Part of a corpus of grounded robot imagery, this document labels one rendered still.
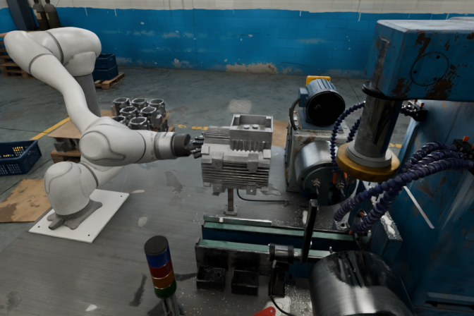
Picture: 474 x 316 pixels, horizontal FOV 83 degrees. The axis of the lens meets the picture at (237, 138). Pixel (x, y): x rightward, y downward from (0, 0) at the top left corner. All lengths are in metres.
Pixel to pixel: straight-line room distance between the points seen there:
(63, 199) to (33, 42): 0.66
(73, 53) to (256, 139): 0.81
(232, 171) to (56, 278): 0.87
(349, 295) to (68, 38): 1.24
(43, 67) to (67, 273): 0.79
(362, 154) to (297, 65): 5.63
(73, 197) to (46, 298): 0.40
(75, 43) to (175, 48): 5.72
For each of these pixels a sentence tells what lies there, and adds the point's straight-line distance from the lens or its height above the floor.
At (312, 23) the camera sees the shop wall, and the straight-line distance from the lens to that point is 6.28.
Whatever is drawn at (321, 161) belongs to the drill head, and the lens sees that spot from 1.16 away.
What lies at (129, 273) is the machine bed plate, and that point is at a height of 0.80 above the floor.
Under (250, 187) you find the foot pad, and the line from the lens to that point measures 0.79.
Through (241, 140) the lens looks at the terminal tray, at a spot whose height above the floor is 1.41.
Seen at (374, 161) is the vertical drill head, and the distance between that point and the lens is 0.86.
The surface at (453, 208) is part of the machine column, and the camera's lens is 0.91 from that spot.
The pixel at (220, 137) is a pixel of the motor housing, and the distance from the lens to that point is 0.79.
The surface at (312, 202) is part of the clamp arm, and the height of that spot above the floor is 1.25.
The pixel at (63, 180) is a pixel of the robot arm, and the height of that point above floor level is 1.05.
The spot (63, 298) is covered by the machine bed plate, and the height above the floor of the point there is 0.80.
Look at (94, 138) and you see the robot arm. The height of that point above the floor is 1.47.
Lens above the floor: 1.79
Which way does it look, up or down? 30 degrees down
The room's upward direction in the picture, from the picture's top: straight up
